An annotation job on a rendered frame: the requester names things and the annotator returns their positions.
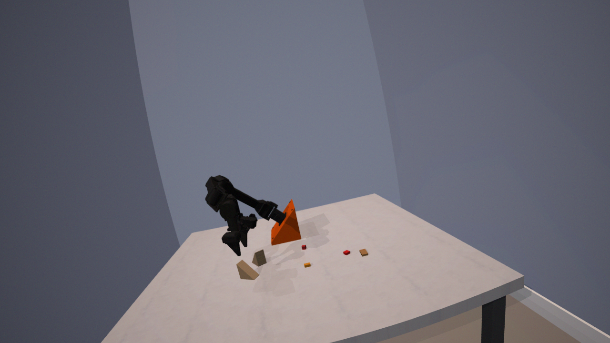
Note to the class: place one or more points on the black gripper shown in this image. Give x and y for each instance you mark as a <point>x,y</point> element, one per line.
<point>236,235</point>

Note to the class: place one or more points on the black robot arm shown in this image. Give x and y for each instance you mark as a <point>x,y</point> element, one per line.
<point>222,196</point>

